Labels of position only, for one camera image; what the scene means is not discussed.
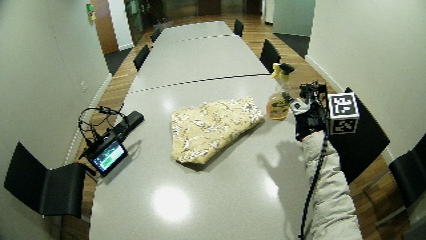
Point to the yellow spray bottle black trigger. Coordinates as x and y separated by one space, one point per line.
278 106

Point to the white marker cube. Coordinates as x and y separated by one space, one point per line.
342 113

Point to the black chair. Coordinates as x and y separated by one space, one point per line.
361 146
269 56
156 34
141 57
48 186
239 27
410 170

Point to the beige patterned folded cloth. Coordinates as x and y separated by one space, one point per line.
211 128

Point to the black rectangular box device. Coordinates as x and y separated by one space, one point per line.
129 120

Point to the black monitor with lit screen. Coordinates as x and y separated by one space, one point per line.
108 157

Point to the brown wooden door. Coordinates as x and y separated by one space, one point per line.
104 26

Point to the black glove-mounted camera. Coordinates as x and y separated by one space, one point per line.
312 90

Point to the green wall sign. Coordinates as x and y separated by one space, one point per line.
91 12

